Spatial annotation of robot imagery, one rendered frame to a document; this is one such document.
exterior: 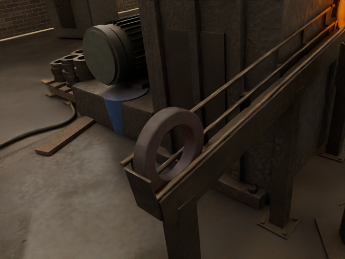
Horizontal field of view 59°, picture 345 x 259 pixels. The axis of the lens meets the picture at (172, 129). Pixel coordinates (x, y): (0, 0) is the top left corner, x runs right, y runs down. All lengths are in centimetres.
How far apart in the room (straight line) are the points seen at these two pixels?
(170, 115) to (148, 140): 6
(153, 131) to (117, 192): 105
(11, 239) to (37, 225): 11
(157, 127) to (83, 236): 94
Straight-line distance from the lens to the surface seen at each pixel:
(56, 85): 287
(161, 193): 61
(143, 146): 57
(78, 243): 142
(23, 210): 170
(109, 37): 194
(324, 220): 143
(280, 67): 106
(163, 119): 58
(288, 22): 114
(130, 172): 61
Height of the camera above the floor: 98
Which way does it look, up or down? 29 degrees down
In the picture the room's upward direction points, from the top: 7 degrees counter-clockwise
